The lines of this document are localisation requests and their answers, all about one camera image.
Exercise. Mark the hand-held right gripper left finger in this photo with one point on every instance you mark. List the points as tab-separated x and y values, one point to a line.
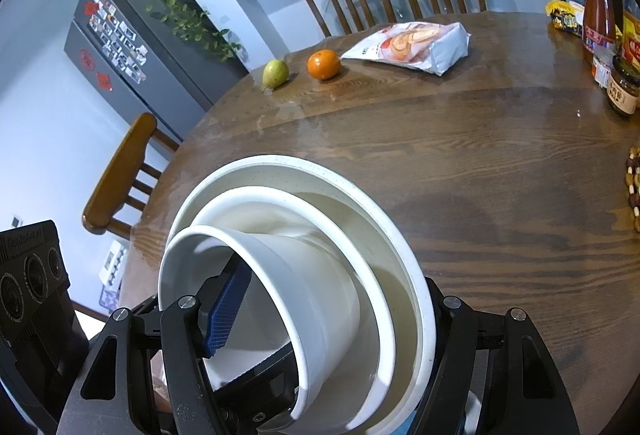
225	315

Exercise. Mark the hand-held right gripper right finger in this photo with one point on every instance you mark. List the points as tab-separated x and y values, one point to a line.
465	330

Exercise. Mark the small white bowl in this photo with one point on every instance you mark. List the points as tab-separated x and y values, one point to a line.
310	295

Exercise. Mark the medium white bowl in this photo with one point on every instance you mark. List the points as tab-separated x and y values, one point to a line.
280	215

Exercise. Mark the large white bowl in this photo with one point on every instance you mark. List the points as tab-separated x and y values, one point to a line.
360	215

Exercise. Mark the white printed carton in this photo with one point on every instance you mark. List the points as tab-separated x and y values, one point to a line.
112	265

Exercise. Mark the beaded trivet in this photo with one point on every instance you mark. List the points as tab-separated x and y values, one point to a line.
634	195

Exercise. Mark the red paper decal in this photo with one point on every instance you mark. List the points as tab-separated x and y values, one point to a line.
104	81

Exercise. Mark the green pear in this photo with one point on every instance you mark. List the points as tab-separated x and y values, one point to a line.
275	74

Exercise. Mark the grey fridge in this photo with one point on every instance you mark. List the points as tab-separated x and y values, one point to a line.
175	65

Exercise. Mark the orange fruit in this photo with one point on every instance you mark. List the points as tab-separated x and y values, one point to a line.
324	65

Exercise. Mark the group of fridge photo magnets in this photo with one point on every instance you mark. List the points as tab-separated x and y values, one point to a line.
117	37

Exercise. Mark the brown sauce jar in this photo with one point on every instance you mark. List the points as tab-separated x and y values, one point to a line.
624	90

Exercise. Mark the white snack bag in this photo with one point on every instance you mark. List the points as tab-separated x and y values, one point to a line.
415	45

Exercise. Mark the long hanging vine plant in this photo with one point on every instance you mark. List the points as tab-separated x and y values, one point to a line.
170	0

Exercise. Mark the yellow snack packet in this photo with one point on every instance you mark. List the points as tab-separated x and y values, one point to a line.
565	17

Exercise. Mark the oil bottle with yellow cap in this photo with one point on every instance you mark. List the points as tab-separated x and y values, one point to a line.
632	35

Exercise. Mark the red sauce bottle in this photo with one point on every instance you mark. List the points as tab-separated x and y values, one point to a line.
599	15

